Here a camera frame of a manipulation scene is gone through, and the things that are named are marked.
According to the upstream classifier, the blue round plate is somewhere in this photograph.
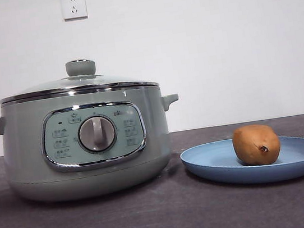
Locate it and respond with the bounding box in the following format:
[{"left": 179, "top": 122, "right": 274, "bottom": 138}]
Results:
[{"left": 178, "top": 128, "right": 304, "bottom": 195}]

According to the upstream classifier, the brown potato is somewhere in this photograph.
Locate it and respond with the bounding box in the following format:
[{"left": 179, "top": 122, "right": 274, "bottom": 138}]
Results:
[{"left": 230, "top": 121, "right": 284, "bottom": 170}]

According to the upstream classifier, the white wall socket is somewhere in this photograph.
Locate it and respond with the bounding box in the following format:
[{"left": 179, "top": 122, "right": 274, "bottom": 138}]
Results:
[{"left": 60, "top": 0, "right": 89, "bottom": 22}]

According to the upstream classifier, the glass lid with green knob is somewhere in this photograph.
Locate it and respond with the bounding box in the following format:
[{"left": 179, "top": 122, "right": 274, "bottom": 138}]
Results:
[{"left": 0, "top": 48, "right": 160, "bottom": 109}]

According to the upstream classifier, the pale green electric steamer pot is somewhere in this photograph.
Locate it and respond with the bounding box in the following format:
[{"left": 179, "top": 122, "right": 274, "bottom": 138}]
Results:
[{"left": 0, "top": 78, "right": 192, "bottom": 211}]

